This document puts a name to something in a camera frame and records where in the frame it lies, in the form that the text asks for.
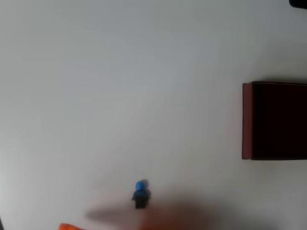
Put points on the blue-headed toy figure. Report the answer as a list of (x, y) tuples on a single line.
[(141, 195)]

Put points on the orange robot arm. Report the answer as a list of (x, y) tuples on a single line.
[(70, 227)]

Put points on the dark red open box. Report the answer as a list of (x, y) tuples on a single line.
[(275, 122)]

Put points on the black blurred object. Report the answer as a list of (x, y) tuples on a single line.
[(299, 3)]

